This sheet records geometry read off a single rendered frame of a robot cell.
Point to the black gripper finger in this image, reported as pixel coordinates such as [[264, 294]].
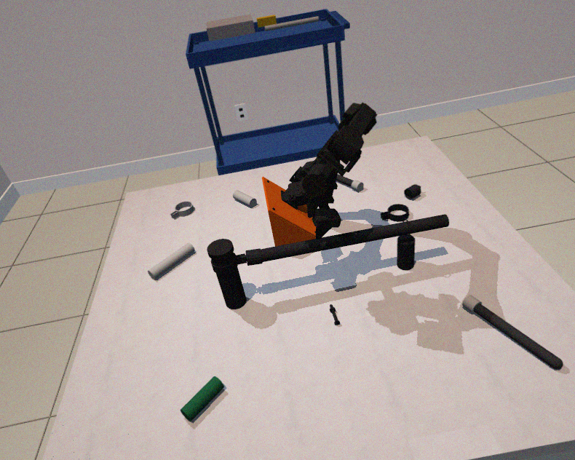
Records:
[[320, 232], [311, 209]]

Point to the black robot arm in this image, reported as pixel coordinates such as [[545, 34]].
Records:
[[344, 145]]

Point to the black bolt with nut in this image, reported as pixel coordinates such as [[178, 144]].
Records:
[[332, 309]]

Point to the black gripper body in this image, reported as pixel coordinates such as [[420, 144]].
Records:
[[324, 217]]

